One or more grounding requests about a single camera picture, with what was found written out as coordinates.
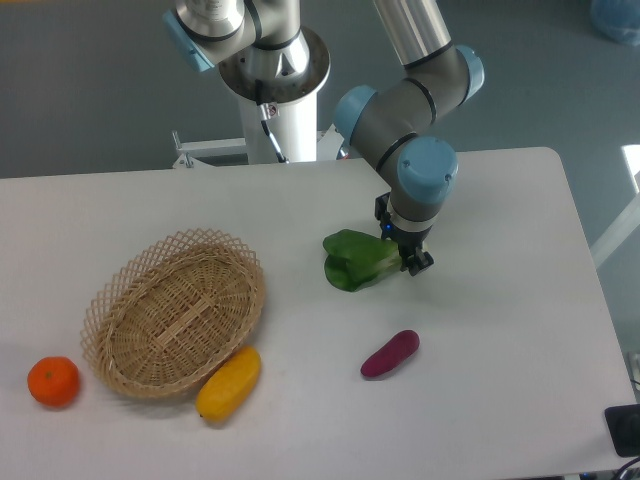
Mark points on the green bok choy vegetable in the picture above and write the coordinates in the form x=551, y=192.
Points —
x=356, y=259

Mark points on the purple sweet potato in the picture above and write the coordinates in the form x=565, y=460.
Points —
x=391, y=355

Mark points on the blue object top right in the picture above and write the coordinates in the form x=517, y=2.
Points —
x=617, y=19

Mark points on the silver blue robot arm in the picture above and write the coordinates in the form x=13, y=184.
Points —
x=388, y=129

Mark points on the white bracket right edge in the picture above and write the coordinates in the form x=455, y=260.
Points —
x=634, y=366

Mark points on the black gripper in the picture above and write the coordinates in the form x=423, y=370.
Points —
x=412, y=245

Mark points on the black device at table corner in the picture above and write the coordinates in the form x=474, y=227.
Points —
x=623, y=425

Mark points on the woven wicker basket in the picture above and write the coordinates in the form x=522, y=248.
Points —
x=174, y=314

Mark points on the orange tangerine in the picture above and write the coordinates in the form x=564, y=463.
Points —
x=54, y=381

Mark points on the yellow mango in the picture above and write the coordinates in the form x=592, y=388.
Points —
x=229, y=386

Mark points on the white metal base frame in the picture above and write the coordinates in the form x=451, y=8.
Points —
x=206, y=153

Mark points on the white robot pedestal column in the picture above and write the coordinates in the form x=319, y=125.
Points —
x=277, y=92

